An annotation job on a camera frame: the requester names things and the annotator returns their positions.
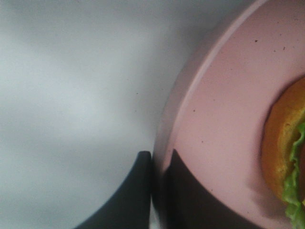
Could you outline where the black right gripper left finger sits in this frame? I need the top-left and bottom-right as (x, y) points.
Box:
(76, 151), (152, 229)

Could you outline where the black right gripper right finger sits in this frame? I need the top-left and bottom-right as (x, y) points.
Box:
(152, 149), (229, 229)

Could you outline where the pink round plate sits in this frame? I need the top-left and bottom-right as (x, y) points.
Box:
(153, 0), (305, 229)

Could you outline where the burger with lettuce and cheese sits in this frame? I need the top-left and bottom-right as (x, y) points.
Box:
(261, 78), (305, 229)

